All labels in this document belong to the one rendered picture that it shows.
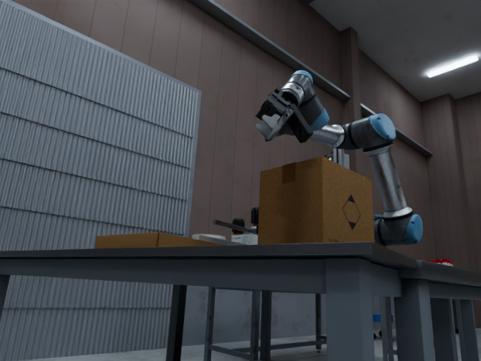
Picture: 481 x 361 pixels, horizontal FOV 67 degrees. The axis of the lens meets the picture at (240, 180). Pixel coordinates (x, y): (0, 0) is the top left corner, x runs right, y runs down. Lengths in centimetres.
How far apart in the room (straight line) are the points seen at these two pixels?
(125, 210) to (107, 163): 58
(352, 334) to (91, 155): 398
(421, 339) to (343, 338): 33
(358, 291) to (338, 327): 7
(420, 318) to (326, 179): 41
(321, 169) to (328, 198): 8
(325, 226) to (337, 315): 41
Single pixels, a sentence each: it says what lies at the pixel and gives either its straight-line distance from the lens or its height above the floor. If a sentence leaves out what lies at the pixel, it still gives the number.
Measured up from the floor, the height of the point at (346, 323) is 71.
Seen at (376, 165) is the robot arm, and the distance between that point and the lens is 154.
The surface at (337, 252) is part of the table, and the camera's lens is 62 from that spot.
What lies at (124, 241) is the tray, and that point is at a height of 85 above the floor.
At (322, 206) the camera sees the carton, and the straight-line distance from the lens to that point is 102.
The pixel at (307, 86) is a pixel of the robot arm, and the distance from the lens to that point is 119.
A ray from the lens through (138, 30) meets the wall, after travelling 540.
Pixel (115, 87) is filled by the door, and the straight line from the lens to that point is 478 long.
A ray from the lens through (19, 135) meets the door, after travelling 423.
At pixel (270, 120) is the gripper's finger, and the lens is 99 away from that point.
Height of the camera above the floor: 76
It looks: 16 degrees up
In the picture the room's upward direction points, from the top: 3 degrees clockwise
